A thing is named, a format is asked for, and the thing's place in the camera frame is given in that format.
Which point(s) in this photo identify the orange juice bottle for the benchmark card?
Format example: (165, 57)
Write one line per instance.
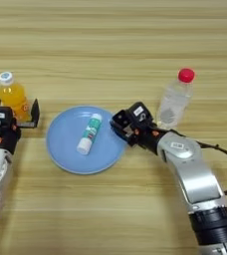
(14, 98)

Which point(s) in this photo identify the white green glue stick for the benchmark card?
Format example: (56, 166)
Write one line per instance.
(89, 134)

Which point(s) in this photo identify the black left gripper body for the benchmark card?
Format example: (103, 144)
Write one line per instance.
(4, 139)

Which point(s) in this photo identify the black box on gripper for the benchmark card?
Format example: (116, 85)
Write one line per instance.
(0, 118)
(140, 114)

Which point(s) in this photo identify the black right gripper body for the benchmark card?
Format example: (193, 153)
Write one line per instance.
(145, 137)

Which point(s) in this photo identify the clear bottle red cap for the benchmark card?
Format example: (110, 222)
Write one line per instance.
(173, 99)

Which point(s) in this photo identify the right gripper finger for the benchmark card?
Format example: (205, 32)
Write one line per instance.
(123, 137)
(118, 117)

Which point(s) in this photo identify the blue round plate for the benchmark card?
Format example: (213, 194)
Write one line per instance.
(65, 149)

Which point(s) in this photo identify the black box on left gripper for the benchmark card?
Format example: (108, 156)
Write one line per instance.
(0, 118)

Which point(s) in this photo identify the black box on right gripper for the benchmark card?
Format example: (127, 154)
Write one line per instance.
(140, 114)

